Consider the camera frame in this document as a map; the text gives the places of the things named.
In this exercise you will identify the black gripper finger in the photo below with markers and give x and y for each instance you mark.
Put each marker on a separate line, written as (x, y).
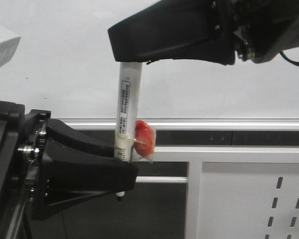
(176, 29)

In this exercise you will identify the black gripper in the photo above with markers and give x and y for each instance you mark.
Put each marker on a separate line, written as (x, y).
(74, 167)
(256, 30)

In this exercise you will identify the white whiteboard marker pen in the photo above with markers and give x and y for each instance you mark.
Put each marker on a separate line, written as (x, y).
(128, 98)

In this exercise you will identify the red round magnet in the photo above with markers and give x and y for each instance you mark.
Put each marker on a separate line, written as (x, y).
(144, 142)

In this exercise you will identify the large white whiteboard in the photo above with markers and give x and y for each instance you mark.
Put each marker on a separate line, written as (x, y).
(64, 64)

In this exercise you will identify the white metal whiteboard stand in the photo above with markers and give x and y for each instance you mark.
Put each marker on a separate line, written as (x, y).
(194, 157)

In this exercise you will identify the white perforated metal panel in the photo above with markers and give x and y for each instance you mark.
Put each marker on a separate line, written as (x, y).
(249, 201)

